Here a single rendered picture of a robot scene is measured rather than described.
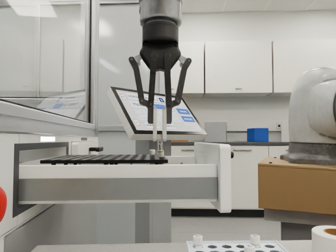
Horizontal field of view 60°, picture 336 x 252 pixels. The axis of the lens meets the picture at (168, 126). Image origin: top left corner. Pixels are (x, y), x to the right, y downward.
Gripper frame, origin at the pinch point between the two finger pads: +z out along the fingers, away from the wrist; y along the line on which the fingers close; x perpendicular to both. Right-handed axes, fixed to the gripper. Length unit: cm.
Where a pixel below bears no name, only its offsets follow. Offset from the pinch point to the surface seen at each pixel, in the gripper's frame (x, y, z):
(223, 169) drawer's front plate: 13.1, -9.9, 7.7
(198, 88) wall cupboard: -324, -60, -66
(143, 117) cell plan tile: -82, 6, -8
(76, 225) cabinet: -24.7, 22.5, 27.2
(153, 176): 11.2, 1.3, 9.1
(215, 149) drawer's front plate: 9.5, -9.4, 4.7
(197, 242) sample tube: 21.2, -4.5, 16.4
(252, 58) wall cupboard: -316, -131, -105
